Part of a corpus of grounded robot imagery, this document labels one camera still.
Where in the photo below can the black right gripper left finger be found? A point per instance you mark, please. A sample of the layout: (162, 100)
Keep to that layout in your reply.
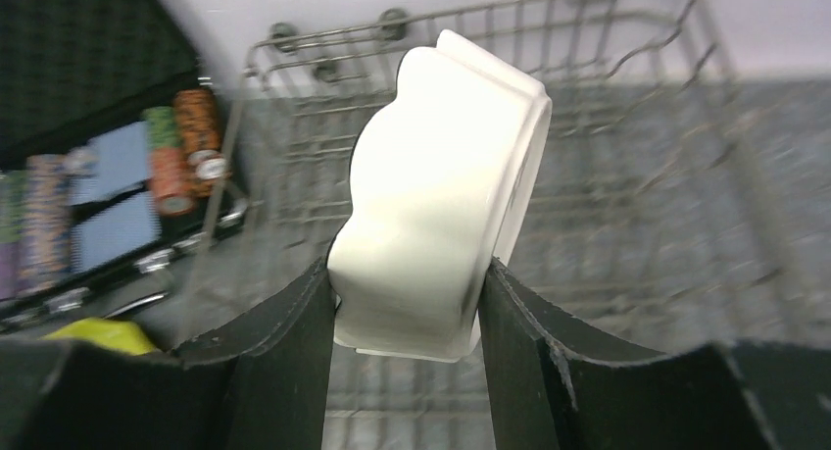
(258, 382)

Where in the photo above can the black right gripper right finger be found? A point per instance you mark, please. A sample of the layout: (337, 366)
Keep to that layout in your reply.
(556, 382)

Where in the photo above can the green scalloped plate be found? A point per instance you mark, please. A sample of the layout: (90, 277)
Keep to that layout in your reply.
(122, 336)

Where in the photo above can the white scalloped bowl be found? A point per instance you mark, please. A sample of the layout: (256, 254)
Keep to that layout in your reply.
(440, 181)

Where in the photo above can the black poker chip case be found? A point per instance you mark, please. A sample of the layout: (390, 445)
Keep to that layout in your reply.
(89, 199)

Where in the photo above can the grey wire dish rack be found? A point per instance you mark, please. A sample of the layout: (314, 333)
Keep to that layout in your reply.
(673, 206)

